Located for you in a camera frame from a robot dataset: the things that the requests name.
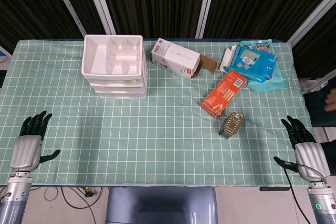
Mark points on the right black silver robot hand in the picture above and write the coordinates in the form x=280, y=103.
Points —
x=311, y=158

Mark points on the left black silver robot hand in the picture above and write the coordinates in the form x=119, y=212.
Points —
x=26, y=153

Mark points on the clear drawer with small items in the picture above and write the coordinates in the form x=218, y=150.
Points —
x=115, y=82

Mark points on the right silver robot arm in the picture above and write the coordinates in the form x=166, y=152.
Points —
x=324, y=208

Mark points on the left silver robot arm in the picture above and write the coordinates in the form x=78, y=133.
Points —
x=14, y=200

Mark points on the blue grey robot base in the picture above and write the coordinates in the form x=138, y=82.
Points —
x=161, y=205

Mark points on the clear empty drawer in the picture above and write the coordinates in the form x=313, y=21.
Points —
x=118, y=90

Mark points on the white plastic drawer organizer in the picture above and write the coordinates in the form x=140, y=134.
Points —
x=95, y=58

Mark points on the bystander in dark clothes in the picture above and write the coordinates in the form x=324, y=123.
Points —
x=315, y=103

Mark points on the light blue plastic bag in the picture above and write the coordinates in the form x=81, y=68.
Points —
x=273, y=83

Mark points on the dark olive oil tin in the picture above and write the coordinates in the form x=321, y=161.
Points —
x=231, y=125

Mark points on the orange carton box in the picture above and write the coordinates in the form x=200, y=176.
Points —
x=224, y=93

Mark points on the blue scale carton box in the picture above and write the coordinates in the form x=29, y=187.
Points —
x=258, y=62

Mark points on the green checkered tablecloth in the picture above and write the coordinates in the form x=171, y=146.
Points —
x=144, y=134

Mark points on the white lamp carton box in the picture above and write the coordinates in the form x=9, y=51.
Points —
x=174, y=56

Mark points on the white partition post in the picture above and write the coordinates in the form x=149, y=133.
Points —
x=312, y=16
x=67, y=3
x=207, y=3
x=101, y=3

